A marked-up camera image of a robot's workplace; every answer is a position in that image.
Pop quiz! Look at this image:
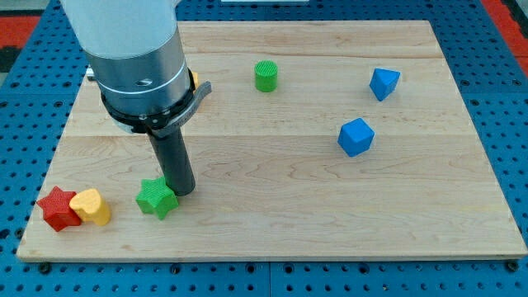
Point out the wooden board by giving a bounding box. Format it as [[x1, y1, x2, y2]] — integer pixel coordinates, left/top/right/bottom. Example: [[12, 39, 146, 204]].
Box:
[[17, 21, 527, 262]]

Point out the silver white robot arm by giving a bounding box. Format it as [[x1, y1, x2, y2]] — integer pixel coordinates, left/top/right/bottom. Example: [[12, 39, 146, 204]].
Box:
[[61, 0, 192, 133]]

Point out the blue cube block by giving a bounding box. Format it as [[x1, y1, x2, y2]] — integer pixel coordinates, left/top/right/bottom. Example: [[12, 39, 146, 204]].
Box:
[[337, 118, 375, 158]]

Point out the green star block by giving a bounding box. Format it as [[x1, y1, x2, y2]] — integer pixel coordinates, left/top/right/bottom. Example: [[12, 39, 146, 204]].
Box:
[[135, 177, 179, 220]]

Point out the red star block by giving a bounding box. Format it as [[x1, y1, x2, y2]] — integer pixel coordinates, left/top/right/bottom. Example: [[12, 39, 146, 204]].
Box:
[[36, 186, 82, 232]]

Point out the yellow block behind arm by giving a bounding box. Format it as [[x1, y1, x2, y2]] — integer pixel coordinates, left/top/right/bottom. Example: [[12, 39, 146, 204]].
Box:
[[191, 71, 200, 90]]

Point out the green cylinder block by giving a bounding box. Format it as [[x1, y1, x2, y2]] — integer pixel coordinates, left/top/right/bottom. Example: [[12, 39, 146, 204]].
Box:
[[254, 60, 278, 92]]

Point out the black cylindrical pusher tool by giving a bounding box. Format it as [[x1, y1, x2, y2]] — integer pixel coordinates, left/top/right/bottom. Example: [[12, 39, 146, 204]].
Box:
[[148, 128, 196, 196]]

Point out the yellow heart block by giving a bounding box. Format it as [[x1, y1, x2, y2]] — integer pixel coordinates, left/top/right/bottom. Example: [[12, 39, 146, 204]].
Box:
[[69, 188, 111, 226]]

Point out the grey clamp bracket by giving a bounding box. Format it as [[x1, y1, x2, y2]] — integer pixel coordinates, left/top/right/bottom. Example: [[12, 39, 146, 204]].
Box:
[[101, 81, 212, 138]]

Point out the blue triangular prism block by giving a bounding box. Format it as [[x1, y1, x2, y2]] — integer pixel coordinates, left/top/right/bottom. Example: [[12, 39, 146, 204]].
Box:
[[369, 68, 401, 101]]

